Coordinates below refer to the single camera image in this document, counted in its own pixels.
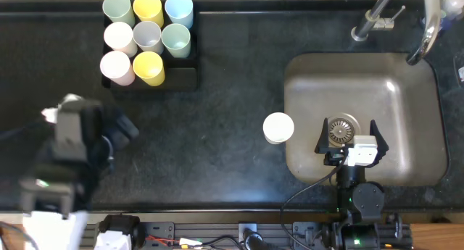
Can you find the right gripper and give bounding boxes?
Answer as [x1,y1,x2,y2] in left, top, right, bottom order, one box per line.
[314,117,389,167]

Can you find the white cup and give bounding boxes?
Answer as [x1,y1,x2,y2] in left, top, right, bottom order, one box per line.
[103,21,138,58]
[262,112,295,145]

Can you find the steel sink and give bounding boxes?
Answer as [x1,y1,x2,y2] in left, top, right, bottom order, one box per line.
[283,52,450,188]

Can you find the steel tap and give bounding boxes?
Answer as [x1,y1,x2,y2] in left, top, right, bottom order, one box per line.
[350,0,444,66]

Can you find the blue soap bottle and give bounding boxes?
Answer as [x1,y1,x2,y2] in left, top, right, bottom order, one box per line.
[440,0,464,30]

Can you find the green cup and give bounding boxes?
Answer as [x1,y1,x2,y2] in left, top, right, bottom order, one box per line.
[161,23,192,59]
[101,0,136,28]

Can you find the yellow cup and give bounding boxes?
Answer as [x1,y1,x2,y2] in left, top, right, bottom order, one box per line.
[132,51,166,87]
[132,0,165,28]

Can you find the blue cup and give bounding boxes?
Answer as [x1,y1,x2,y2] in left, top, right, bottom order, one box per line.
[164,0,194,30]

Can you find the grey cup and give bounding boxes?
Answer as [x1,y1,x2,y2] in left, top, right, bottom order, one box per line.
[132,20,165,56]

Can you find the pink cup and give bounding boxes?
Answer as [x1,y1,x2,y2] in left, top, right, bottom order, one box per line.
[99,50,136,87]

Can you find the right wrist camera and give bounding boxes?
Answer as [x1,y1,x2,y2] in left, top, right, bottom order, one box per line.
[346,135,378,167]

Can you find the black cable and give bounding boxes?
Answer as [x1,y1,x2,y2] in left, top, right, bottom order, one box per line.
[279,154,349,250]

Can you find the mounting rail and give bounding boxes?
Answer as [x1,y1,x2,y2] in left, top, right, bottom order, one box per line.
[81,220,413,250]

